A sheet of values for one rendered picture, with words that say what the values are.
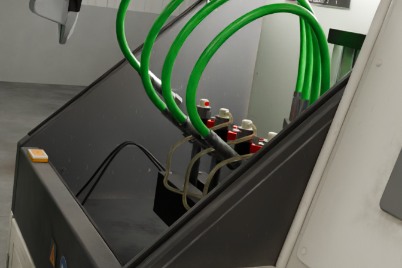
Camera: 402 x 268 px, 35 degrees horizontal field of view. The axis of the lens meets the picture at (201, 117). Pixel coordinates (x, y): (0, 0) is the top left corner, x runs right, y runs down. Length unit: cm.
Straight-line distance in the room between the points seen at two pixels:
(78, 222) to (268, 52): 70
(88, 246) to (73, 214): 12
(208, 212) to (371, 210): 20
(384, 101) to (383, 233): 16
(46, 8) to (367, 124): 45
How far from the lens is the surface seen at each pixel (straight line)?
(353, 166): 79
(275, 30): 148
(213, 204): 80
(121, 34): 106
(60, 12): 89
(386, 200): 74
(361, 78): 84
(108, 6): 807
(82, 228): 98
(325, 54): 95
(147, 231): 131
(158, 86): 109
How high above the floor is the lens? 131
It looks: 11 degrees down
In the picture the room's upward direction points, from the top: 8 degrees clockwise
